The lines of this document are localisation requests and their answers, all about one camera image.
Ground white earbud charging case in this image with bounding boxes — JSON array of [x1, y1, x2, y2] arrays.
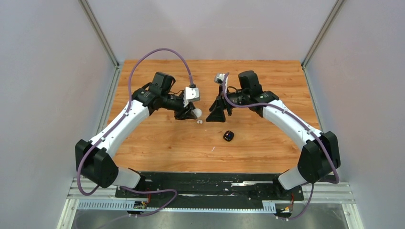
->
[[192, 108, 202, 118]]

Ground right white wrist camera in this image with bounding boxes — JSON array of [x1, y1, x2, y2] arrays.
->
[[214, 73, 229, 86]]

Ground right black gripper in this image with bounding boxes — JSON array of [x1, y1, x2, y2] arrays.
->
[[206, 85, 249, 122]]

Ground grey slotted cable duct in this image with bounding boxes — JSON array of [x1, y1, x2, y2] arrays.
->
[[77, 199, 277, 214]]

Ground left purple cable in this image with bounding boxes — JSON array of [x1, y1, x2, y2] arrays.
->
[[76, 48, 178, 219]]

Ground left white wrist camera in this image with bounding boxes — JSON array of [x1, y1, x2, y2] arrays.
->
[[183, 87, 201, 107]]

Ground aluminium frame post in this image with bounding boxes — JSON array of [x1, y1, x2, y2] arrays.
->
[[78, 0, 120, 68], [301, 0, 346, 70]]

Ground left aluminium frame post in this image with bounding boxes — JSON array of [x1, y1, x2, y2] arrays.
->
[[78, 0, 120, 68]]

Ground purple cable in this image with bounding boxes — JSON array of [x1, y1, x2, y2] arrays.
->
[[221, 73, 341, 221], [76, 48, 178, 219]]

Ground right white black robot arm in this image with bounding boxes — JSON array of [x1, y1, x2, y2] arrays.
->
[[206, 70, 341, 199]]

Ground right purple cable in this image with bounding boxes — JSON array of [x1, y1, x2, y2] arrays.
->
[[221, 73, 341, 221]]

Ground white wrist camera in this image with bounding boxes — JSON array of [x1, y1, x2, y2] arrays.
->
[[183, 87, 201, 107], [214, 73, 229, 86]]

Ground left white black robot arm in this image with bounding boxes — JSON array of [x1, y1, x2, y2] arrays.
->
[[75, 72, 202, 197]]

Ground black earbud charging case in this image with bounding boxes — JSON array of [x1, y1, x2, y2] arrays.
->
[[223, 130, 234, 142]]

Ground right aluminium frame post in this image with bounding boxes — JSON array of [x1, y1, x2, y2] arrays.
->
[[301, 0, 346, 70]]

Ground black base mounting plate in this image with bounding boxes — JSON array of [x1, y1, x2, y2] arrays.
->
[[114, 170, 338, 210]]

